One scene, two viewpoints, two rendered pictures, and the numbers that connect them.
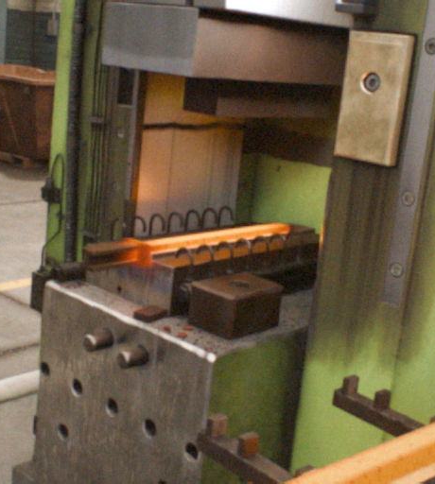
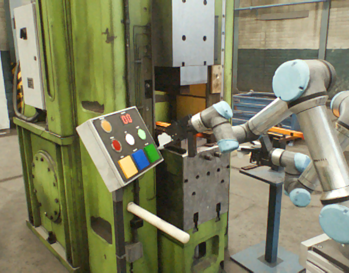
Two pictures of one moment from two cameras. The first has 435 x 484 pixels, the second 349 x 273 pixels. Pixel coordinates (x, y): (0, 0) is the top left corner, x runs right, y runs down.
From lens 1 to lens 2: 226 cm
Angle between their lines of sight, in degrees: 79
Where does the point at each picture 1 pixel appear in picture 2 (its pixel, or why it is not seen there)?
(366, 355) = not seen: hidden behind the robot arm
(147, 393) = (217, 162)
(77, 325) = (196, 160)
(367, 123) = (217, 85)
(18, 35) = not seen: outside the picture
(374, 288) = not seen: hidden behind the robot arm
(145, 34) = (194, 74)
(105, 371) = (206, 166)
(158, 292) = (203, 140)
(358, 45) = (214, 68)
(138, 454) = (215, 179)
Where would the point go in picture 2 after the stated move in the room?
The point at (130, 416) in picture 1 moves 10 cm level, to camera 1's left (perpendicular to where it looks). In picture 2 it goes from (213, 172) to (212, 178)
